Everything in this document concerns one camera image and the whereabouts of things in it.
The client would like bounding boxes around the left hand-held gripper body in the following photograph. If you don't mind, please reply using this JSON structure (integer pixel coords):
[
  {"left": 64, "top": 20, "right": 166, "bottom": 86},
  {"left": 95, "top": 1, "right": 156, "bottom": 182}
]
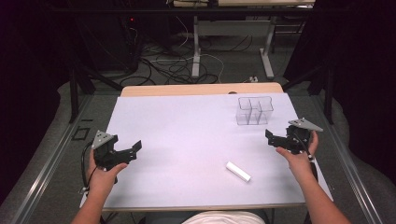
[{"left": 91, "top": 130, "right": 132, "bottom": 173}]

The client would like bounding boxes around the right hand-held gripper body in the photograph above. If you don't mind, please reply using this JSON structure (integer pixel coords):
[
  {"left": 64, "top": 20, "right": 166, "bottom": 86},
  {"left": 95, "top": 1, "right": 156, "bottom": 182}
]
[{"left": 281, "top": 117, "right": 324, "bottom": 156}]

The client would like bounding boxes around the person's right hand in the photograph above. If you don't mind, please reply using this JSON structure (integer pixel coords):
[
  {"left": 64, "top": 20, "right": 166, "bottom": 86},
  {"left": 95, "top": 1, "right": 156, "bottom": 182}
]
[{"left": 276, "top": 130, "right": 319, "bottom": 185}]

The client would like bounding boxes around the person's left hand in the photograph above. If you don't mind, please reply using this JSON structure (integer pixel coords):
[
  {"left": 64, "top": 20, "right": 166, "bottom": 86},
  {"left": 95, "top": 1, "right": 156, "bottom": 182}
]
[{"left": 86, "top": 148, "right": 129, "bottom": 196}]

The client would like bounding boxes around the clear plastic compartment organizer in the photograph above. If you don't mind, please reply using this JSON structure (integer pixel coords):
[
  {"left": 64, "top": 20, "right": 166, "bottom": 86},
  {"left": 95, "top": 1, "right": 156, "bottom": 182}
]
[{"left": 235, "top": 95, "right": 275, "bottom": 127}]

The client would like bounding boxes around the white cylinder stick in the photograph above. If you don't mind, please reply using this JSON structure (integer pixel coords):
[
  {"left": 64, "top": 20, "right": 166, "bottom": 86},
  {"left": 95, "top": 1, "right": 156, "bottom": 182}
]
[{"left": 225, "top": 161, "right": 252, "bottom": 184}]

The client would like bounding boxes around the white table mat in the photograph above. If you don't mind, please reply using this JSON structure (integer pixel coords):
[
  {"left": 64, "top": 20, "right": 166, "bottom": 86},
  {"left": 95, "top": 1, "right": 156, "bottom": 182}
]
[{"left": 104, "top": 92, "right": 333, "bottom": 209}]

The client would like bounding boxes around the black metal stand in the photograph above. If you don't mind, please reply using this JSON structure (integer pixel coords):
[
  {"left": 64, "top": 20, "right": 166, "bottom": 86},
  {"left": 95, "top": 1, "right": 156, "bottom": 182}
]
[
  {"left": 281, "top": 60, "right": 336, "bottom": 126},
  {"left": 67, "top": 60, "right": 124, "bottom": 124}
]

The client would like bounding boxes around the wooden table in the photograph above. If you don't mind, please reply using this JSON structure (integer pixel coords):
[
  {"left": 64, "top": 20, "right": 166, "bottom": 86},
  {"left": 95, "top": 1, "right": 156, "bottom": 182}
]
[{"left": 102, "top": 82, "right": 334, "bottom": 213}]

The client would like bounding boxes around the person's white shirt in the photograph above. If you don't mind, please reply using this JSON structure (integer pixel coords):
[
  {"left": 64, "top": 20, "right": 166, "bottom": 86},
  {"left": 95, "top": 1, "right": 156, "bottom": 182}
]
[{"left": 181, "top": 210, "right": 267, "bottom": 224}]

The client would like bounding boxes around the dark curtain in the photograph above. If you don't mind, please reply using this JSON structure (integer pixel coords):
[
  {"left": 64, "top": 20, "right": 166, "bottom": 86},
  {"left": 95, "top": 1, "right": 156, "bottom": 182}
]
[
  {"left": 0, "top": 0, "right": 76, "bottom": 204},
  {"left": 283, "top": 0, "right": 396, "bottom": 185}
]

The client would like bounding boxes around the white-legged background desk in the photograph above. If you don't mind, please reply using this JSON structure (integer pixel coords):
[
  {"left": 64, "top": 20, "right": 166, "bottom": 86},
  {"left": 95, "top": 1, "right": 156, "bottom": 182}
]
[{"left": 172, "top": 0, "right": 316, "bottom": 80}]

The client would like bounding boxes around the black computer with red light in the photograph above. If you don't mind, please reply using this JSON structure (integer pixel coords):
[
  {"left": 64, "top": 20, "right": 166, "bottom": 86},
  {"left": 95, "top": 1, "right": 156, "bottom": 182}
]
[{"left": 73, "top": 13, "right": 141, "bottom": 73}]

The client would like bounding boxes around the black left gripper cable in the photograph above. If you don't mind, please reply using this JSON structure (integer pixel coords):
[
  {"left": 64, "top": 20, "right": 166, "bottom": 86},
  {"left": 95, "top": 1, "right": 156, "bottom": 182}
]
[{"left": 79, "top": 140, "right": 100, "bottom": 195}]

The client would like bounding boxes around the aluminium floor rail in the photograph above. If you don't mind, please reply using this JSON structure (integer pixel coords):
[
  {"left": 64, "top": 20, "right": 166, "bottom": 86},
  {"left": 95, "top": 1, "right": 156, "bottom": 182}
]
[
  {"left": 309, "top": 92, "right": 389, "bottom": 224},
  {"left": 8, "top": 92, "right": 95, "bottom": 224}
]

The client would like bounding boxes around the tangle of black floor cables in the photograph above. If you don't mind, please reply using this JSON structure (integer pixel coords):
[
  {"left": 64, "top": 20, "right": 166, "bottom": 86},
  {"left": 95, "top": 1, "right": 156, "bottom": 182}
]
[{"left": 119, "top": 26, "right": 254, "bottom": 87}]

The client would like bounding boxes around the white floor cable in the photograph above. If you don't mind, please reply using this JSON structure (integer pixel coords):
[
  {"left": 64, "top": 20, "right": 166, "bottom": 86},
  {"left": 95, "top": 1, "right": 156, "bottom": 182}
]
[{"left": 174, "top": 15, "right": 226, "bottom": 84}]

